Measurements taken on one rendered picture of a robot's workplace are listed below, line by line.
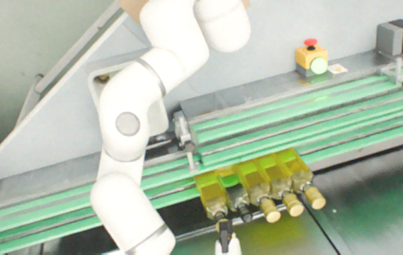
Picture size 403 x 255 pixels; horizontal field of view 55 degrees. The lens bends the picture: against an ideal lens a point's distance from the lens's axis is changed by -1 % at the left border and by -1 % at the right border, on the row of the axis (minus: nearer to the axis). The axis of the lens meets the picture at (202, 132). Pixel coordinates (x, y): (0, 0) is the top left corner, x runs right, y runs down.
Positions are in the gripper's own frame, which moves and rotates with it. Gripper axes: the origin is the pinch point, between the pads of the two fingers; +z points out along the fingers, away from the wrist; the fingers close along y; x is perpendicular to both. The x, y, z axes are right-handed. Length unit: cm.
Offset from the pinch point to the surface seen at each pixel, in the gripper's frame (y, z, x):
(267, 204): 1.9, 6.3, -10.1
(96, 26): 29, 88, 45
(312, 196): 1.3, 7.6, -21.0
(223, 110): 15.1, 30.7, -2.1
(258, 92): 15.4, 37.9, -12.6
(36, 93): 9, 79, 75
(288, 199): 1.5, 7.5, -15.3
